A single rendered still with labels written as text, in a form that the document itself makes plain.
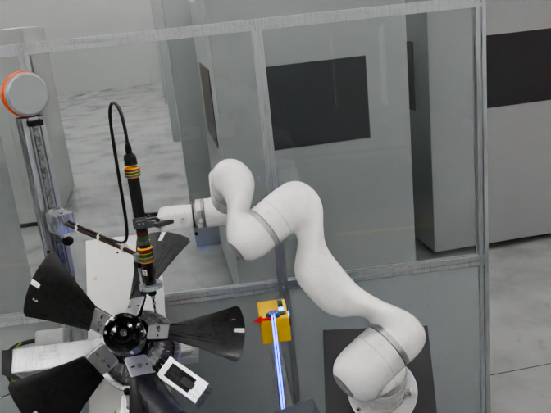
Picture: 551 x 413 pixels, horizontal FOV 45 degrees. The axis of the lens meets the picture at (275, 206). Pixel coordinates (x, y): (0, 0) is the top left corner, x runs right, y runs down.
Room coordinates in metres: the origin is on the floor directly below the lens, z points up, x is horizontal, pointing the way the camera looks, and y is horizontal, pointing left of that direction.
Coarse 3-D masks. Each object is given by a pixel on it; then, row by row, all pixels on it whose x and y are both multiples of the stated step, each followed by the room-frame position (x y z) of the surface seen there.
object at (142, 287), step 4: (136, 256) 1.86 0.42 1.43; (136, 260) 1.87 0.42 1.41; (136, 264) 1.86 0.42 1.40; (140, 264) 1.86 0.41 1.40; (140, 268) 1.85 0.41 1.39; (140, 272) 1.86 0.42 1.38; (140, 276) 1.86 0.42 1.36; (140, 280) 1.86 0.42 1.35; (156, 280) 1.87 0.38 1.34; (160, 280) 1.86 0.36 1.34; (140, 284) 1.85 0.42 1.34; (144, 284) 1.84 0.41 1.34; (156, 284) 1.83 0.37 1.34; (160, 284) 1.83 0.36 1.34; (140, 288) 1.82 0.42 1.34; (144, 288) 1.82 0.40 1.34; (148, 288) 1.81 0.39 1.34; (152, 288) 1.81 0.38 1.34; (156, 288) 1.82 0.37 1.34
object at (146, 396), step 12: (132, 384) 1.71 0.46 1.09; (144, 384) 1.74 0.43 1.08; (156, 384) 1.76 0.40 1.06; (132, 396) 1.69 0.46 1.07; (144, 396) 1.71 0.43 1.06; (156, 396) 1.73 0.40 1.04; (168, 396) 1.75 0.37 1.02; (132, 408) 1.66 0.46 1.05; (144, 408) 1.68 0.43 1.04; (156, 408) 1.70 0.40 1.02; (168, 408) 1.72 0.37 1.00; (180, 408) 1.74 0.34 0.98
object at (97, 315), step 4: (96, 308) 1.87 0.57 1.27; (96, 312) 1.87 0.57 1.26; (100, 312) 1.86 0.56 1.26; (104, 312) 1.86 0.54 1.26; (96, 316) 1.87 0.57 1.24; (100, 316) 1.87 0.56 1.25; (104, 316) 1.86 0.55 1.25; (108, 316) 1.85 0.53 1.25; (92, 320) 1.88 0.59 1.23; (96, 320) 1.88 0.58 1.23; (100, 320) 1.87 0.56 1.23; (104, 320) 1.86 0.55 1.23; (92, 324) 1.88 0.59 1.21; (96, 324) 1.88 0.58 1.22; (104, 324) 1.87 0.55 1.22; (92, 328) 1.89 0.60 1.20; (96, 328) 1.88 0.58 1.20; (100, 328) 1.87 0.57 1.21; (96, 332) 1.88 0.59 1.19; (100, 332) 1.88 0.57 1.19
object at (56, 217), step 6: (48, 210) 2.36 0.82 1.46; (54, 210) 2.37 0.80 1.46; (60, 210) 2.37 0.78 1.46; (66, 210) 2.36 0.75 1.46; (48, 216) 2.32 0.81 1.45; (54, 216) 2.28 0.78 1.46; (60, 216) 2.29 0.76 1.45; (66, 216) 2.30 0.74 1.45; (72, 216) 2.32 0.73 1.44; (48, 222) 2.33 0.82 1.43; (54, 222) 2.29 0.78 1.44; (60, 222) 2.29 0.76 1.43; (48, 228) 2.34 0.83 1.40; (54, 228) 2.29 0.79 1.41; (60, 228) 2.28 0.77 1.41; (66, 228) 2.30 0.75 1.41; (60, 234) 2.28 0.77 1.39
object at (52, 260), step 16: (48, 256) 1.95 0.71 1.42; (48, 272) 1.94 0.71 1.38; (64, 272) 1.92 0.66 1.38; (32, 288) 1.94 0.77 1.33; (48, 288) 1.93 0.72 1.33; (64, 288) 1.91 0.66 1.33; (80, 288) 1.89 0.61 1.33; (32, 304) 1.94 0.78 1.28; (48, 304) 1.92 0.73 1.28; (64, 304) 1.90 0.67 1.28; (80, 304) 1.88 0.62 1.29; (48, 320) 1.92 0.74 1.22; (64, 320) 1.91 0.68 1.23; (80, 320) 1.89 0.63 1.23
